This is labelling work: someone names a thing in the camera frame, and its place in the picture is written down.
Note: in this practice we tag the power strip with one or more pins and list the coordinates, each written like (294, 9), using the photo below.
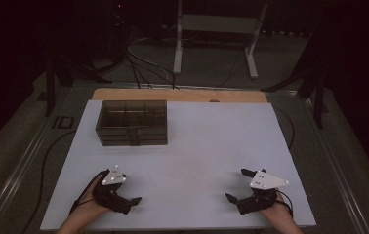
(280, 33)

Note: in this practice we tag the person's right hand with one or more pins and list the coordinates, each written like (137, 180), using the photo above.
(275, 214)

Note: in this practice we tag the white metal stand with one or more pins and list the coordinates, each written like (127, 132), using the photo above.
(218, 23)

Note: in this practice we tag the wooden table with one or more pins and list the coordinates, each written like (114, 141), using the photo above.
(172, 95)

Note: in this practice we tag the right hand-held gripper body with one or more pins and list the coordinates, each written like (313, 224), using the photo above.
(255, 201)

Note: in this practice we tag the white board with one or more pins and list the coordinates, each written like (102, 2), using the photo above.
(185, 156)

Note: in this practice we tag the black stand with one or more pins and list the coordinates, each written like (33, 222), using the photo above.
(49, 94)
(319, 104)

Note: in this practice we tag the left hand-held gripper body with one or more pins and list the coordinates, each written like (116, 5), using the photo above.
(111, 195)

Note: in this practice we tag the person's left hand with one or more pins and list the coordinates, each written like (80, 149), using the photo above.
(88, 204)

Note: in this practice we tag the smoky transparent drawer box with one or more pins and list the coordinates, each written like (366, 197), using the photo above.
(130, 117)

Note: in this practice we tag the black floor bracket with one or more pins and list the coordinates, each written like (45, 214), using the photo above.
(63, 117)

